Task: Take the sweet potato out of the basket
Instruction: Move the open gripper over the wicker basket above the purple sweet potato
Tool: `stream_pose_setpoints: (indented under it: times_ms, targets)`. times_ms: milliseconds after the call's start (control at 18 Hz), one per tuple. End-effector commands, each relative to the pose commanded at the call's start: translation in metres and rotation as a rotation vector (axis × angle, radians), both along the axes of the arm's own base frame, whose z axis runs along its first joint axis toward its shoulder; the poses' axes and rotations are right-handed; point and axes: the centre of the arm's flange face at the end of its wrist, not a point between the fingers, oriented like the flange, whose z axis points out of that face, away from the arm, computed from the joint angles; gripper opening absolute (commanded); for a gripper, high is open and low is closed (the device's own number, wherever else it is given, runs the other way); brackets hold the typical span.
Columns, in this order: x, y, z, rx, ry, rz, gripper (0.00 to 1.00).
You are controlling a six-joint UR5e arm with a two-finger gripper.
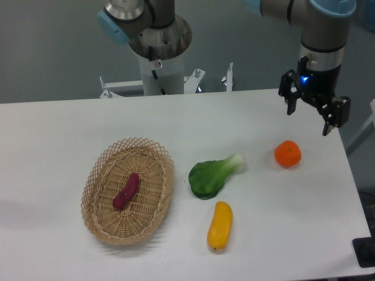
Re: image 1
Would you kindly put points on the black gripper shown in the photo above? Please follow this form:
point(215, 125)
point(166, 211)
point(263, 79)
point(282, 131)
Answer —
point(316, 88)

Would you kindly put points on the purple sweet potato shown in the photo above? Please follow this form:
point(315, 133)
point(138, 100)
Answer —
point(127, 193)

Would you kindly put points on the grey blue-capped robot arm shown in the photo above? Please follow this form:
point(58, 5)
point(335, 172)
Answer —
point(325, 24)

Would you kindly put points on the woven wicker basket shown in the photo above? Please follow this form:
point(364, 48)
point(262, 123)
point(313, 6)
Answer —
point(143, 214)

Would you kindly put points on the orange tangerine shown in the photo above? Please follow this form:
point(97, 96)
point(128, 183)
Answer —
point(287, 154)

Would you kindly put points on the white furniture leg right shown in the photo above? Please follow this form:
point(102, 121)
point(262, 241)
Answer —
point(362, 133)

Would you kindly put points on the green bok choy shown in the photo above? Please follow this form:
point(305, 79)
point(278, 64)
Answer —
point(207, 178)

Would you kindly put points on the black device at table edge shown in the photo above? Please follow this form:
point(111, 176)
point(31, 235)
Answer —
point(364, 250)

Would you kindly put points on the yellow mango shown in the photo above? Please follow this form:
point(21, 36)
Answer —
point(220, 227)

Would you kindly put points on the white clamp post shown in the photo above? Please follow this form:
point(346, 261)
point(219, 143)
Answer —
point(228, 80)

